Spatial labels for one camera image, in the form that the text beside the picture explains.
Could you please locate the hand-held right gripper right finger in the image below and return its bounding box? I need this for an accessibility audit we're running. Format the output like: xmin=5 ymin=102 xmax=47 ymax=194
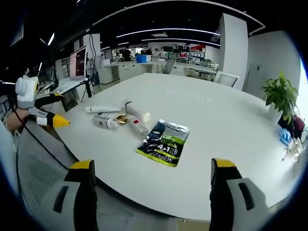
xmin=208 ymin=157 xmax=275 ymax=231

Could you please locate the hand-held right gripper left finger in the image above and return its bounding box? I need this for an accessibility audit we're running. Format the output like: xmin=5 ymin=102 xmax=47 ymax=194
xmin=38 ymin=159 xmax=98 ymax=231

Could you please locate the white skincare tube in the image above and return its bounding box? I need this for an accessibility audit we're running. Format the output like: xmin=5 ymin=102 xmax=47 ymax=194
xmin=85 ymin=104 xmax=123 ymax=114

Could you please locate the gold skincare jar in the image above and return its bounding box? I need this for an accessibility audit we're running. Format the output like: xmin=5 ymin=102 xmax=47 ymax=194
xmin=114 ymin=113 xmax=130 ymax=125

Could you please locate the white skincare bottle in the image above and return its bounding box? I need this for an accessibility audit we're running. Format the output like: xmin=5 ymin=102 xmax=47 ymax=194
xmin=124 ymin=99 xmax=152 ymax=124

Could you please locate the dark green skincare pouch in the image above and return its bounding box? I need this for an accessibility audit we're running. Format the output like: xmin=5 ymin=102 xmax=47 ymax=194
xmin=135 ymin=118 xmax=191 ymax=168

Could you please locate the blue storage bin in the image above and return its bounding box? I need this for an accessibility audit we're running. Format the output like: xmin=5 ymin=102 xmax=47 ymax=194
xmin=135 ymin=54 xmax=152 ymax=64

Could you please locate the person's left hand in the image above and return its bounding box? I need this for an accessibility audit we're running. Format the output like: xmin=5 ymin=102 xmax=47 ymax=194
xmin=5 ymin=109 xmax=31 ymax=133

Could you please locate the white side desk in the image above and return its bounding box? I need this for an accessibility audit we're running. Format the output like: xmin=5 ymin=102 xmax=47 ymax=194
xmin=36 ymin=77 xmax=93 ymax=106

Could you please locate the grey mesh office chair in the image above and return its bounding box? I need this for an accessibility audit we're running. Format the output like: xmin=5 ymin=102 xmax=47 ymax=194
xmin=14 ymin=120 xmax=179 ymax=231

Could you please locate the laptop on stand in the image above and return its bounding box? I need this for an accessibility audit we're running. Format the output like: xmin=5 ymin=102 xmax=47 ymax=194
xmin=68 ymin=45 xmax=88 ymax=81

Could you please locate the blue plastic bag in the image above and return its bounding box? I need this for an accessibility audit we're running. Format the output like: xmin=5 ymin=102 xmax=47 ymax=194
xmin=279 ymin=128 xmax=292 ymax=146

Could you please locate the white cabinet counter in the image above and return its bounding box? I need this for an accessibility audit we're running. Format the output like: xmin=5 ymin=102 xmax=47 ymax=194
xmin=101 ymin=60 xmax=169 ymax=85

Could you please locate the dark red chair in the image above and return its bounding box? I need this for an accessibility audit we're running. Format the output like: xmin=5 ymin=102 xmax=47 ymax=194
xmin=278 ymin=114 xmax=306 ymax=140

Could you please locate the green potted plant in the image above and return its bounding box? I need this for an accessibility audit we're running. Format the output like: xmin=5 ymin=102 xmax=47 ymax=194
xmin=260 ymin=71 xmax=300 ymax=126

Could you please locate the white pillar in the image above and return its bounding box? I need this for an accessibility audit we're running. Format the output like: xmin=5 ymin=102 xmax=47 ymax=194
xmin=218 ymin=12 xmax=249 ymax=92

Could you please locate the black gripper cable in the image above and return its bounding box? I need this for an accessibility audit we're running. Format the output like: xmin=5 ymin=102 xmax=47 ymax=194
xmin=13 ymin=108 xmax=70 ymax=183

